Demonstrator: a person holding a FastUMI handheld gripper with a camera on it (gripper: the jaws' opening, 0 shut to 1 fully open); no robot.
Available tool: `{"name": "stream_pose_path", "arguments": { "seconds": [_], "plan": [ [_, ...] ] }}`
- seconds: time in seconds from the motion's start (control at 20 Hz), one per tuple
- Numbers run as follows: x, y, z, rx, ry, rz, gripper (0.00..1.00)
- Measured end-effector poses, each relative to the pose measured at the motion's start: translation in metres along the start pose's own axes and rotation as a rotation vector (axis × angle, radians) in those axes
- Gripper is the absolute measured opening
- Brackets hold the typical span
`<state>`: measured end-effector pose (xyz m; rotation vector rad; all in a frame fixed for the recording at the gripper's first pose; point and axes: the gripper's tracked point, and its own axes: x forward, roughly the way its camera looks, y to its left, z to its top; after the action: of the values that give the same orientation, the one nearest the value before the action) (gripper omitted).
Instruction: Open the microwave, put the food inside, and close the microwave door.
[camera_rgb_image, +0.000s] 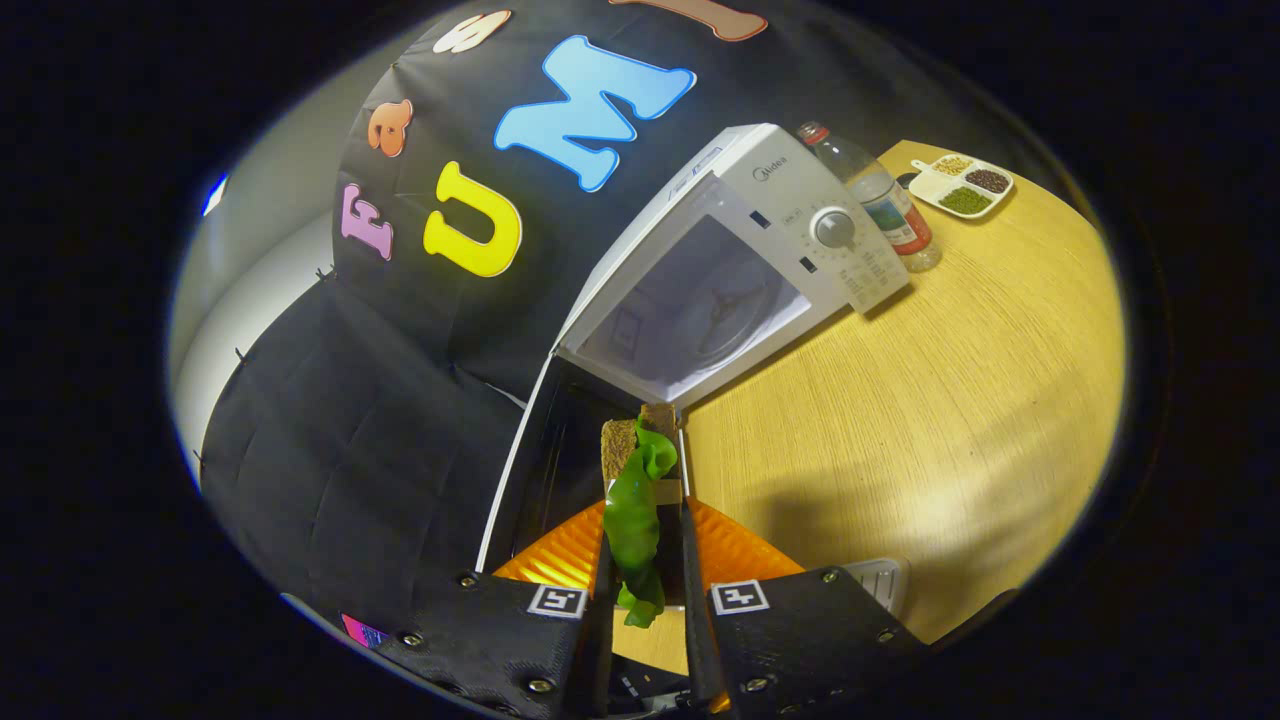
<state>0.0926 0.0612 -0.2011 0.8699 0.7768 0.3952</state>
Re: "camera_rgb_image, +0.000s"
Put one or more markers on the white microwave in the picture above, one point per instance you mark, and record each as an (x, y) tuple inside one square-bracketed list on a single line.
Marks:
[(780, 190)]

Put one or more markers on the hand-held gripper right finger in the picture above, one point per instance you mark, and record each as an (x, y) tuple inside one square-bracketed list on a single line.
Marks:
[(698, 650)]

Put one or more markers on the clear plastic water bottle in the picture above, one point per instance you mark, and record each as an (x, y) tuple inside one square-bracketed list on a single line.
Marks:
[(890, 215)]

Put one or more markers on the white plate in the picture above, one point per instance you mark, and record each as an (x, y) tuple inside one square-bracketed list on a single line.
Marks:
[(885, 580)]

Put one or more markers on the lettuce sandwich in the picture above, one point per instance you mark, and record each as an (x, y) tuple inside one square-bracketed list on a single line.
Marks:
[(635, 520)]

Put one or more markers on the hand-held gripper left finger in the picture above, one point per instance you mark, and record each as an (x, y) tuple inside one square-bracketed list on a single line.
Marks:
[(603, 650)]

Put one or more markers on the black backdrop cloth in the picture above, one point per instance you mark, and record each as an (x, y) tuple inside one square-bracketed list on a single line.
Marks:
[(380, 450)]

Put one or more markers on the white divided bean dish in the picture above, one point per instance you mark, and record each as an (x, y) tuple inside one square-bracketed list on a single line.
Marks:
[(965, 190)]

